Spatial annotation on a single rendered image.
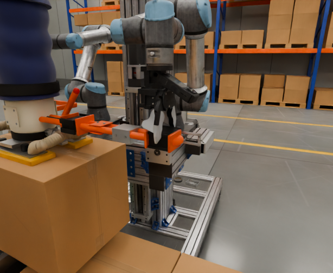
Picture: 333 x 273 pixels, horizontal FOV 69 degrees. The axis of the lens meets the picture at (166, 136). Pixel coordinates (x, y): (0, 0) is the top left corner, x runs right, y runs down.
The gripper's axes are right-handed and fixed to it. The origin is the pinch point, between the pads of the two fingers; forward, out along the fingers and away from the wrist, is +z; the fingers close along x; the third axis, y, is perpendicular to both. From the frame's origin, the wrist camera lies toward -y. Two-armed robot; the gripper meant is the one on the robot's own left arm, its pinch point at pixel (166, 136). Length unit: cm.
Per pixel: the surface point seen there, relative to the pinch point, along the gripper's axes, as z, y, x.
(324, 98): 82, -107, -737
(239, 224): 119, -5, -132
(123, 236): 66, 36, -22
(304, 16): -128, -26, -726
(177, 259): 66, 6, -21
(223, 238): 119, 3, -108
